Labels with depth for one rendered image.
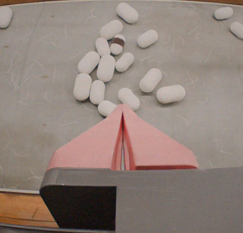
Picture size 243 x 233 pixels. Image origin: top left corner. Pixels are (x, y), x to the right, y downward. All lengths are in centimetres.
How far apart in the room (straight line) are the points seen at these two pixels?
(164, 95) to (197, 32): 13
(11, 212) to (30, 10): 30
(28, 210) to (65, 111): 13
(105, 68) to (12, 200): 20
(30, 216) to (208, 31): 36
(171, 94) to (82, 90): 11
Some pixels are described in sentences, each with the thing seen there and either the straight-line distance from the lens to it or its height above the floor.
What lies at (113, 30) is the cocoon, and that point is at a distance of 28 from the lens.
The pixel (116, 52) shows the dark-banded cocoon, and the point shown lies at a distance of 27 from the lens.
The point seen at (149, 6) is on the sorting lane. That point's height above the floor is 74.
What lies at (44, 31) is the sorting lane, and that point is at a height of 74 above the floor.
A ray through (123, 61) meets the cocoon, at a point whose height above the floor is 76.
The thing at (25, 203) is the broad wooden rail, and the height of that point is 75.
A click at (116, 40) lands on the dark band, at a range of 27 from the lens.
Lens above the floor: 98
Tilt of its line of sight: 76 degrees down
